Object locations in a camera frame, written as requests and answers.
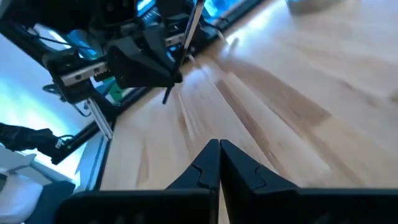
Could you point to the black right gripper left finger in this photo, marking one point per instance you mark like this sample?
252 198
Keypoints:
205 174

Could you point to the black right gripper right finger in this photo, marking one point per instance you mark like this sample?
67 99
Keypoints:
242 174

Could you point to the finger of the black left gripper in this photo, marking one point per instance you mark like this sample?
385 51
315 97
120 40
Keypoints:
140 65

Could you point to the thin black makeup brush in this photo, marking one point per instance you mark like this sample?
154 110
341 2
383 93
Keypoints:
191 31

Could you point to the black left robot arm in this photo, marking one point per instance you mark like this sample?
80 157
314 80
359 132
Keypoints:
62 15

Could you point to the silver aluminium bar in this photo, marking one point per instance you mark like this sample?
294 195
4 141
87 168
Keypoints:
99 119

